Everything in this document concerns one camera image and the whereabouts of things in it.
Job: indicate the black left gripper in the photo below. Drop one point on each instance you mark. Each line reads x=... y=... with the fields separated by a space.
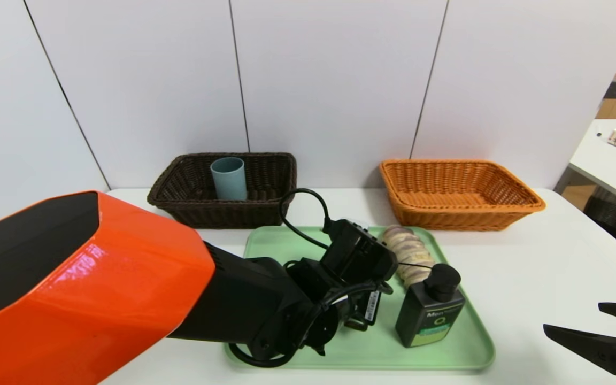
x=371 y=306

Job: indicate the black green lotion bottle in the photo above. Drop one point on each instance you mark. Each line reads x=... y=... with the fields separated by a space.
x=428 y=321

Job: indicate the blue plastic cup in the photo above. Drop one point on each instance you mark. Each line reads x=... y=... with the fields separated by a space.
x=229 y=179

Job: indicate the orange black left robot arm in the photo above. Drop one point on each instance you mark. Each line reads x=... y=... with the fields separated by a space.
x=99 y=267

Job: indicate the orange wicker basket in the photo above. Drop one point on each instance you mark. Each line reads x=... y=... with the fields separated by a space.
x=447 y=216

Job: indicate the dark brown wicker basket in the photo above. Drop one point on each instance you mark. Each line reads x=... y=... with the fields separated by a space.
x=179 y=203

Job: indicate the light green plastic tray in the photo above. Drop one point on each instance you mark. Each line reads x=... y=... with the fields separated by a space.
x=372 y=353

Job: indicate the thin black zip tie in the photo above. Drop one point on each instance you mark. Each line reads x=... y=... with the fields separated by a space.
x=415 y=264

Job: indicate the white side table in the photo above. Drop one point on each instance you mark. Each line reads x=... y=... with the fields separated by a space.
x=607 y=171

